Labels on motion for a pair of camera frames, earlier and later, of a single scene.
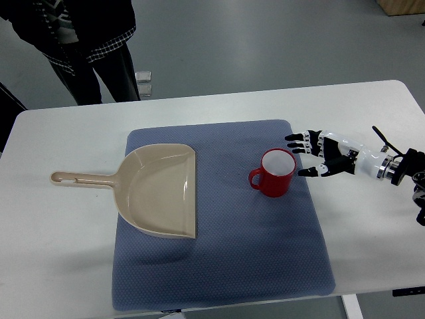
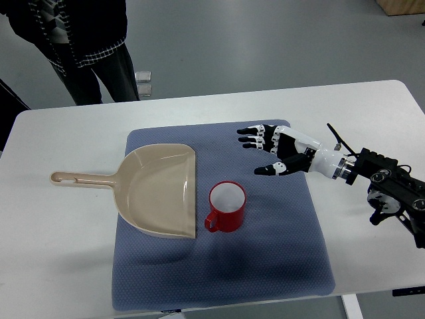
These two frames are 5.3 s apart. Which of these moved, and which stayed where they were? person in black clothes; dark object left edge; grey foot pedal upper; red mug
Moved: red mug
Stayed: grey foot pedal upper; dark object left edge; person in black clothes
